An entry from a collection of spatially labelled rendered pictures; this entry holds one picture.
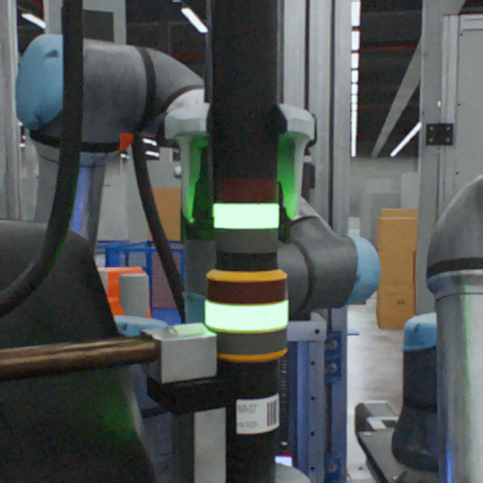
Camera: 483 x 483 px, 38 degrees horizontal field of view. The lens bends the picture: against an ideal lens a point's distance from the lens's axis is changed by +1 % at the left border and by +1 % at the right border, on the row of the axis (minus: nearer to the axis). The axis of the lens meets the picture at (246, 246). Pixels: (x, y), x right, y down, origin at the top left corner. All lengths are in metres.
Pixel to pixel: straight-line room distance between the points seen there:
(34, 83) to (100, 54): 0.09
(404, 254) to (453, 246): 7.15
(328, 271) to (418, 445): 0.55
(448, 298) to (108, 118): 0.47
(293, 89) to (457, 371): 0.68
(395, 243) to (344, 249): 7.19
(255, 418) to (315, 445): 0.86
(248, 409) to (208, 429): 0.02
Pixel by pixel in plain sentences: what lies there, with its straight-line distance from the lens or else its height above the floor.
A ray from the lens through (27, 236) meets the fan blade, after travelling 0.47.
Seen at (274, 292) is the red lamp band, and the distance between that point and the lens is 0.35.
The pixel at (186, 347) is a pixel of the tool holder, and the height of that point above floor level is 1.39.
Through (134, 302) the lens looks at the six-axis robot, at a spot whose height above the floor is 0.83.
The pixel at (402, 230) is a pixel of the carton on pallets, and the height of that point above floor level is 1.10.
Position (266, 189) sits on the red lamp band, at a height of 1.46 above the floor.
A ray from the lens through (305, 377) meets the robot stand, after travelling 1.21.
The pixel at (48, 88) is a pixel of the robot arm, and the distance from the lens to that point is 0.87.
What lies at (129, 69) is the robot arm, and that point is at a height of 1.62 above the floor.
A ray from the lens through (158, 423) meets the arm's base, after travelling 1.11.
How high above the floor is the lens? 1.46
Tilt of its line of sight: 4 degrees down
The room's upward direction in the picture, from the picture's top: straight up
